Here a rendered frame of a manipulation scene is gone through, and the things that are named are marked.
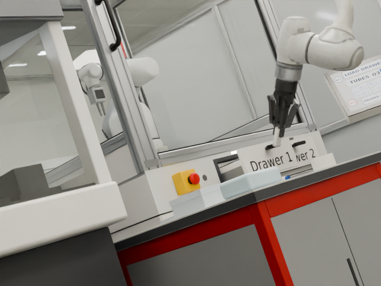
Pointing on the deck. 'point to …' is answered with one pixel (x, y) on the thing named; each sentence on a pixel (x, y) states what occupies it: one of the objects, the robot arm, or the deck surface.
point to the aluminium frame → (173, 156)
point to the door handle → (111, 24)
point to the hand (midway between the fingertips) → (278, 136)
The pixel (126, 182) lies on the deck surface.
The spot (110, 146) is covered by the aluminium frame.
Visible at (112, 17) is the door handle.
